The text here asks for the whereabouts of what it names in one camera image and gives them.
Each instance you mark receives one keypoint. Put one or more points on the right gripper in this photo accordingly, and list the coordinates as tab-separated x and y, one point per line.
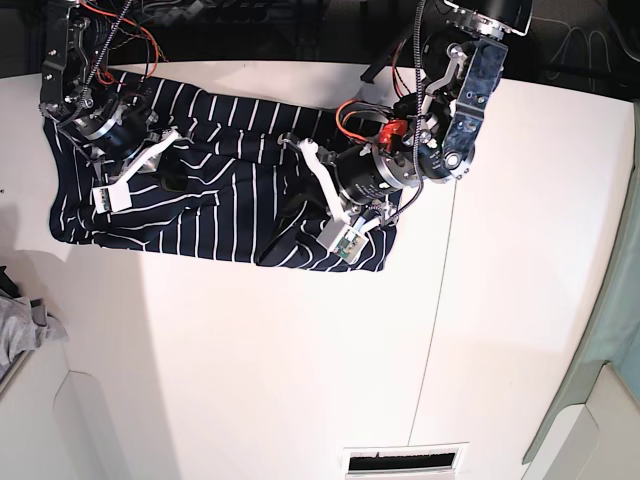
114	134

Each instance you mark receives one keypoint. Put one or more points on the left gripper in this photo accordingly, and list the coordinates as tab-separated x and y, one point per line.
344	188

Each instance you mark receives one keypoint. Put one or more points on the navy white striped t-shirt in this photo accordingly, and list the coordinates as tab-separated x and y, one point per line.
227	148

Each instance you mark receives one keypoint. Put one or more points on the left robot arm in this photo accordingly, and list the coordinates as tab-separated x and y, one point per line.
429	134

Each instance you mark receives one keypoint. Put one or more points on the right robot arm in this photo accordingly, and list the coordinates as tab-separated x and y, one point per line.
76	78

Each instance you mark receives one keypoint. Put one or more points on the grey dark clothes pile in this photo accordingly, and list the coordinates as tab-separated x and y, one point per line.
25	324

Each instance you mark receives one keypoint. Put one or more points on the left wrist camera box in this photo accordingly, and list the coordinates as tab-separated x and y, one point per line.
346	241

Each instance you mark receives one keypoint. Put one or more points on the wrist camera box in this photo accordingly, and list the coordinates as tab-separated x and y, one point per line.
346	241
112	198

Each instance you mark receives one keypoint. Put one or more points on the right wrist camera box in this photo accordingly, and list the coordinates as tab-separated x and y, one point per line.
112	198

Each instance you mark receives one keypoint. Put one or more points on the table cable slot opening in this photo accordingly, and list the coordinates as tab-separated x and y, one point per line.
440	461

